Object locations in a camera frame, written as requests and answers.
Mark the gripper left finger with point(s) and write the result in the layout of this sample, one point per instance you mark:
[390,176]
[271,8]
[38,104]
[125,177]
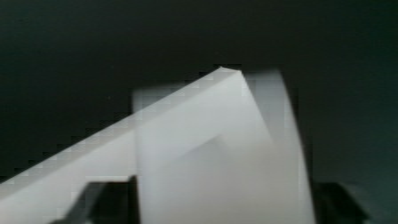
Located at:
[107,204]

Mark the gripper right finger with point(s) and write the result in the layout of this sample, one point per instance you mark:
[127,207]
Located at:
[337,207]

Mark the white stool leg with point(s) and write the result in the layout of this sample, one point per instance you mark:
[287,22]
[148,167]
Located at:
[219,153]

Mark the white U-shaped fence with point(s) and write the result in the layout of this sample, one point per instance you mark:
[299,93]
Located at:
[40,192]

